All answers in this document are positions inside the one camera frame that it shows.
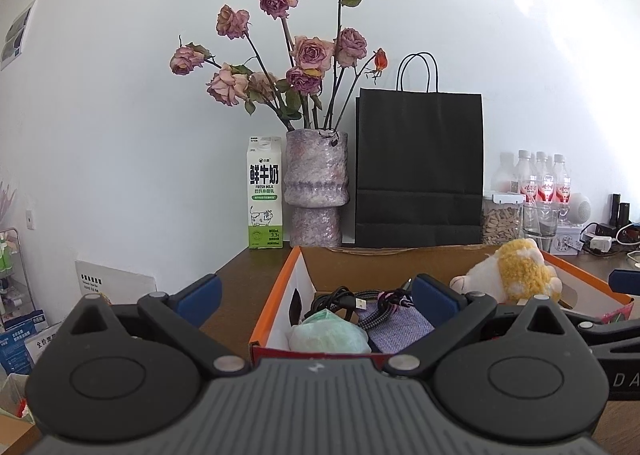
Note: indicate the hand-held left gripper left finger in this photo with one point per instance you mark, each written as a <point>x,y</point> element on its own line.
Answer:
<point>200,297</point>

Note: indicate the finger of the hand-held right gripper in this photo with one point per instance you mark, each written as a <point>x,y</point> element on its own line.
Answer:
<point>627,282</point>
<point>615,332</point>

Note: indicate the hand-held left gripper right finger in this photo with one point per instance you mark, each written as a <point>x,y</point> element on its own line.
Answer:
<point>434,300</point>

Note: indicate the purple knitted pouch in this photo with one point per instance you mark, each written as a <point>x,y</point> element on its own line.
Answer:
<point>395,330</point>

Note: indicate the red cardboard box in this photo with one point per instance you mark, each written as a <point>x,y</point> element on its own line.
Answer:
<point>280,305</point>

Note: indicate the yellow white plush toy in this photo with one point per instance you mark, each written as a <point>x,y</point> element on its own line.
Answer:
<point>520,270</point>

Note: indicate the iridescent ball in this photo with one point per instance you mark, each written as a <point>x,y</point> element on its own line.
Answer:
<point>327,335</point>

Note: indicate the clear seed container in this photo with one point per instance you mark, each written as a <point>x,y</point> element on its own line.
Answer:
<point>502,222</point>

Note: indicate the white power adapter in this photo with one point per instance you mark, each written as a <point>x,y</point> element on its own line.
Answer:
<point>601,244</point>

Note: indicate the black rectangular device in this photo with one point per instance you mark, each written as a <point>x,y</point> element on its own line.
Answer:
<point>620,209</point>

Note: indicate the white printed tin box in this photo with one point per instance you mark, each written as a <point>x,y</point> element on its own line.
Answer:
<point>566,241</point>

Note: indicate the white round speaker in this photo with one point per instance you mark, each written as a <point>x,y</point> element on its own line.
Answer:
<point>579,209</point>

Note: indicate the clear drinking glass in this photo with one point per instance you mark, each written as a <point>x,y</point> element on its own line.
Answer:
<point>540,220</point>

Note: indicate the white green milk carton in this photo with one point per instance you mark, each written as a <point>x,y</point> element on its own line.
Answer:
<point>265,195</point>

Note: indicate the black paper bag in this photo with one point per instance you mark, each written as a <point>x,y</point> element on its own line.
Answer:
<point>420,170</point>

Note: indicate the purple textured vase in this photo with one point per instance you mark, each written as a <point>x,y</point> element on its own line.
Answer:
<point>315,185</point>

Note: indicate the pink feather decoration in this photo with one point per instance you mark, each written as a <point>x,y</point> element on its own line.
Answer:
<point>6,202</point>

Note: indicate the dried pink rose bouquet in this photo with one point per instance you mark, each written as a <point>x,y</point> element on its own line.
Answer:
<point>300,55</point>

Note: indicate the white wall socket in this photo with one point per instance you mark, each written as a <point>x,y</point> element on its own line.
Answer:
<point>31,220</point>

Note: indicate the wall paper sheet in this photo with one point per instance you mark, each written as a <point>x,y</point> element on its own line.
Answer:
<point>15,35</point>

